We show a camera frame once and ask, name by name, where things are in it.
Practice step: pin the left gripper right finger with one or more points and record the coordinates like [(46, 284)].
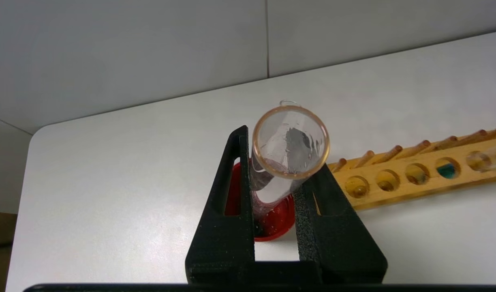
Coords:
[(337, 231)]

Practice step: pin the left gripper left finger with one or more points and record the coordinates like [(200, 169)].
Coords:
[(223, 239)]

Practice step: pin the red pigment test tube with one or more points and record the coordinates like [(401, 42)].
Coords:
[(290, 142)]

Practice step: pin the wooden test tube rack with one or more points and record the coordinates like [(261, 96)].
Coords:
[(394, 190)]

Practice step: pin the yellow pigment test tube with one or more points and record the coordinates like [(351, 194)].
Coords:
[(489, 156)]

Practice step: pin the dark red cup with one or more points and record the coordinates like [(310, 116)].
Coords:
[(278, 221)]

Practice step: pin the blue pigment test tube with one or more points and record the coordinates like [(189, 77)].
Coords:
[(447, 169)]

